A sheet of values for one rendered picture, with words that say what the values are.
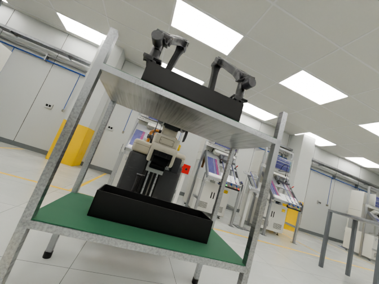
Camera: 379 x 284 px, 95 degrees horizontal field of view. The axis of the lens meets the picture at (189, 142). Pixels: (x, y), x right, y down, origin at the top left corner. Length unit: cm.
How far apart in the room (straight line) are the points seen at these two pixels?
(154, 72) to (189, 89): 19
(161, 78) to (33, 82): 492
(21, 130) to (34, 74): 137
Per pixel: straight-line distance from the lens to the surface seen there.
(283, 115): 101
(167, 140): 149
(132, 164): 173
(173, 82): 96
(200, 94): 97
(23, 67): 592
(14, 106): 571
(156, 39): 105
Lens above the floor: 65
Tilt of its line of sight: 10 degrees up
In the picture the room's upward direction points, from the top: 18 degrees clockwise
